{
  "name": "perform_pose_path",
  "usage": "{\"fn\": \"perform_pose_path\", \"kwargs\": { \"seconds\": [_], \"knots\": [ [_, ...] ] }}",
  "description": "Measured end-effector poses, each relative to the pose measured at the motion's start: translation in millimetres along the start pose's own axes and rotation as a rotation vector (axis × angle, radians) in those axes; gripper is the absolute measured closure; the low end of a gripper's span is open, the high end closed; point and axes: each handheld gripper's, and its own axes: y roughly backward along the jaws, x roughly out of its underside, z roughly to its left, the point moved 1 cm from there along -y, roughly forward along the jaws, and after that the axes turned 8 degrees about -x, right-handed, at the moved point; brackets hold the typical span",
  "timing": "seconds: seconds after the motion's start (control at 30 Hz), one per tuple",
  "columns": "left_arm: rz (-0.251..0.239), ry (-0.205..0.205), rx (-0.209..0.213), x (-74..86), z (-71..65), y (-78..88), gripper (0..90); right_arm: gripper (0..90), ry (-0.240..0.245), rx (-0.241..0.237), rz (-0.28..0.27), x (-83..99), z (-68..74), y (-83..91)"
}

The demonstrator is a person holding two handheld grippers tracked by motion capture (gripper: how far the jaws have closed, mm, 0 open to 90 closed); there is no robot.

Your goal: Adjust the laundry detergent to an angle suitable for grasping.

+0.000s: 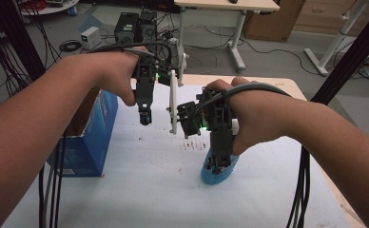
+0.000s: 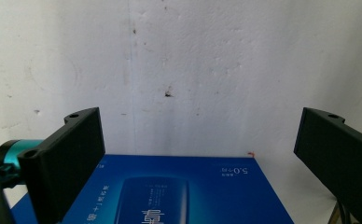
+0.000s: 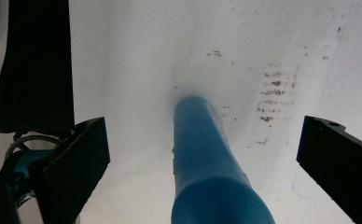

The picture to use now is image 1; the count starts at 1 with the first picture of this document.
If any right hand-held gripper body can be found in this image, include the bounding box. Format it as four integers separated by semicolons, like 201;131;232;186
167;69;240;160

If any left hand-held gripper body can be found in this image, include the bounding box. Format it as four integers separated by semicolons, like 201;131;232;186
130;44;189;112

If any blue plastic bottle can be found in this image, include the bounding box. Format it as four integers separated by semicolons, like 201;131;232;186
200;148;240;186

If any blue cardboard box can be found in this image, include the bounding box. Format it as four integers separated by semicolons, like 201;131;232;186
46;86;119;179

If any person's left hand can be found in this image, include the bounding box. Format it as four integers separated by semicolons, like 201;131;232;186
87;46;149;107

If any person's right hand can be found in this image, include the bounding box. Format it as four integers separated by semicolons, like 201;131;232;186
204;76;289;156

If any black computer tower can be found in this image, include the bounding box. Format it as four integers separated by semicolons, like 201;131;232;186
114;11;140;46
138;9;159;44

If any small white device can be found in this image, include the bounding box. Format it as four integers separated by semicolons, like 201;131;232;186
80;26;102;50

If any white foam mat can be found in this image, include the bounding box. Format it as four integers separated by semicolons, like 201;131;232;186
1;84;352;228

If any wooden desk with white legs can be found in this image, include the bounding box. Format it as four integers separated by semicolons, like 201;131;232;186
172;0;281;73

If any brown cardboard box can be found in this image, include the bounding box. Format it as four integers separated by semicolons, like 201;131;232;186
243;0;307;43

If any round white table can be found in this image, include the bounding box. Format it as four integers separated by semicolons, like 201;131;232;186
20;0;80;17

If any light wooden cabinet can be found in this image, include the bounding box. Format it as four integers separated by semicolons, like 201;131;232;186
292;0;369;36

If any black cable bundle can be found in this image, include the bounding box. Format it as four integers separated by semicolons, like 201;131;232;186
194;82;313;228
38;41;174;228

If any coiled black cable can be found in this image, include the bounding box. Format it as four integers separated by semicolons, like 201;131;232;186
58;39;83;53

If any black frame pole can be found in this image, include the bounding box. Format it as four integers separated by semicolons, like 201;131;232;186
0;0;47;82
310;1;369;105

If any white desk frame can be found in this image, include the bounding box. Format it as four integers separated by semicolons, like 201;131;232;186
303;0;369;77

